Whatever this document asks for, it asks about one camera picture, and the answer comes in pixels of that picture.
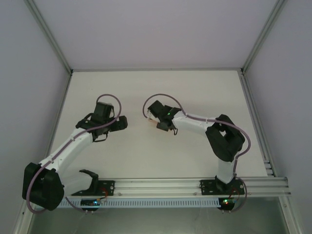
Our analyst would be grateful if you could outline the small circuit board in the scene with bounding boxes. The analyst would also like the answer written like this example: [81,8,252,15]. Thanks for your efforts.
[80,198,108,208]
[219,197,238,208]

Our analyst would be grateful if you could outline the aluminium table side rail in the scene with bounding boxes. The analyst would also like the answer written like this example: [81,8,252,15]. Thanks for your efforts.
[47,72,74,159]
[240,72,277,177]

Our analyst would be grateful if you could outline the aluminium mounting rail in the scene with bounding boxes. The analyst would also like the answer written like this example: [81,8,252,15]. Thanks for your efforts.
[64,177,292,197]

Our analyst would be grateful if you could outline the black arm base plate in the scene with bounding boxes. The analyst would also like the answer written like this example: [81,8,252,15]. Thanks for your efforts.
[96,179,116,196]
[199,179,246,196]

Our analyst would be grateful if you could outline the light blue slotted cable duct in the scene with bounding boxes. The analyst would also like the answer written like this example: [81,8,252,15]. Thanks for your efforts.
[59,197,220,208]

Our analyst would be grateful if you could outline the aluminium frame post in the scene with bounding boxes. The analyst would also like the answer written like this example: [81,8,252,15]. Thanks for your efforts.
[240,0,288,75]
[23,0,74,75]

